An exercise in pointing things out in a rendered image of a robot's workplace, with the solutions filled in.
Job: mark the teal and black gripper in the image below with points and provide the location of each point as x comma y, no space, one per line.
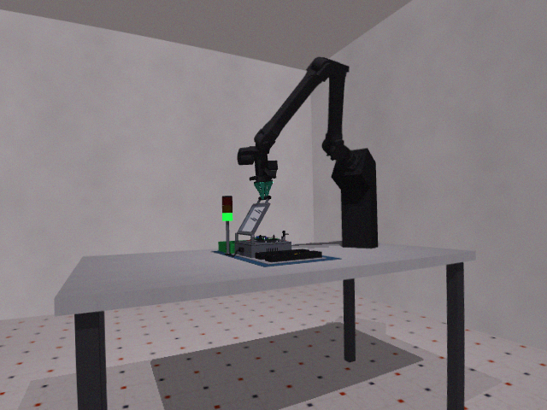
263,182

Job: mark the green bin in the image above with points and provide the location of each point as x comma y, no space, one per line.
222,246

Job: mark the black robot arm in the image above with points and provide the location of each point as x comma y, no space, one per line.
319,70

